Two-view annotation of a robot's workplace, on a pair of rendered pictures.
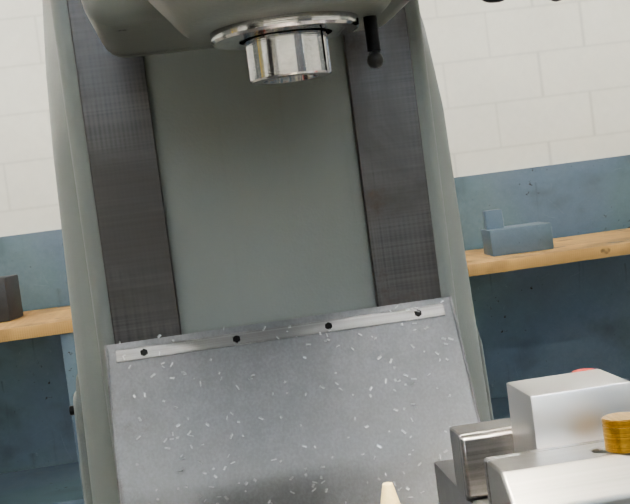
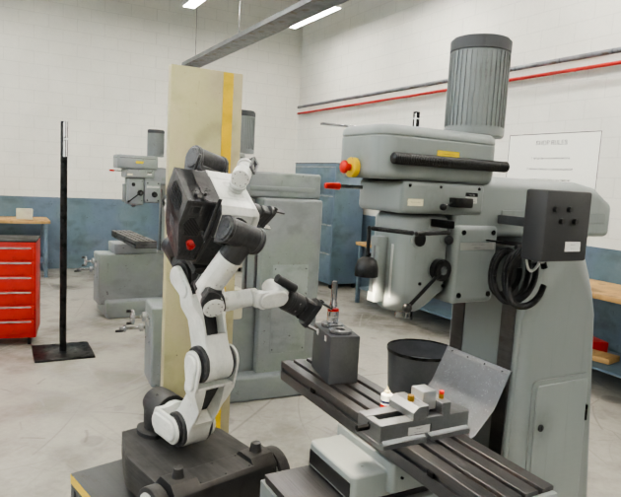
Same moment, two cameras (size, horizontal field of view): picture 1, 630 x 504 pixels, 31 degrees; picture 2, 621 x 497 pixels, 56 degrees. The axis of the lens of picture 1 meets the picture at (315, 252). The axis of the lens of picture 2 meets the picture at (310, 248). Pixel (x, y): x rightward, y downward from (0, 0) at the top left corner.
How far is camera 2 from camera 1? 173 cm
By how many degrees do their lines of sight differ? 67
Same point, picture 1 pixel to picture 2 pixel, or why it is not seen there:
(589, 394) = (418, 390)
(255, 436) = (458, 380)
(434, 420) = (489, 396)
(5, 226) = not seen: outside the picture
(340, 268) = (492, 351)
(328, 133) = (496, 318)
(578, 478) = (399, 399)
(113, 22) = not seen: hidden behind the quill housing
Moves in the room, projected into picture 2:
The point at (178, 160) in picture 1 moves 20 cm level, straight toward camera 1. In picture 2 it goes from (468, 311) to (427, 315)
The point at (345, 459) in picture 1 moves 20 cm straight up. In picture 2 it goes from (469, 394) to (474, 340)
